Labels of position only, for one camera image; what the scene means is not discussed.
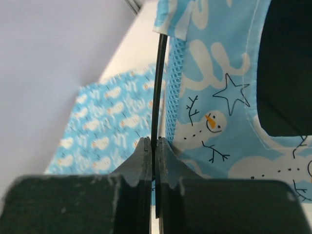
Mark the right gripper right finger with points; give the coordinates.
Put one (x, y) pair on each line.
(187, 203)

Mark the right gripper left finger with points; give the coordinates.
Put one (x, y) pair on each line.
(116, 203)

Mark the blue snowman patterned mat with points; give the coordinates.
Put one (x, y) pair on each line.
(107, 121)

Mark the blue patterned pet tent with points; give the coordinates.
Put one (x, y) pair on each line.
(239, 89)

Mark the black tent pole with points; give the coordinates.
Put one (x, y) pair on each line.
(156, 97)

